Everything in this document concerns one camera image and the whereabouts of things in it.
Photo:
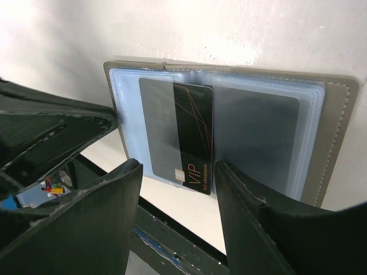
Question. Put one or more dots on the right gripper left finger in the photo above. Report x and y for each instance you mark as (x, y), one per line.
(84, 232)

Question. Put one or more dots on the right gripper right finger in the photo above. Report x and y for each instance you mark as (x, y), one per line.
(266, 232)

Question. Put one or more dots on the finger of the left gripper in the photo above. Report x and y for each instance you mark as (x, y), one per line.
(40, 132)

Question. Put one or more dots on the grey card holder wallet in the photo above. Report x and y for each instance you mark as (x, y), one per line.
(283, 129)

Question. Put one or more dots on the black VIP credit card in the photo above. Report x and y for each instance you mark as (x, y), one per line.
(179, 126)

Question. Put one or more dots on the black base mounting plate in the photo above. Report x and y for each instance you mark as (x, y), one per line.
(157, 241)

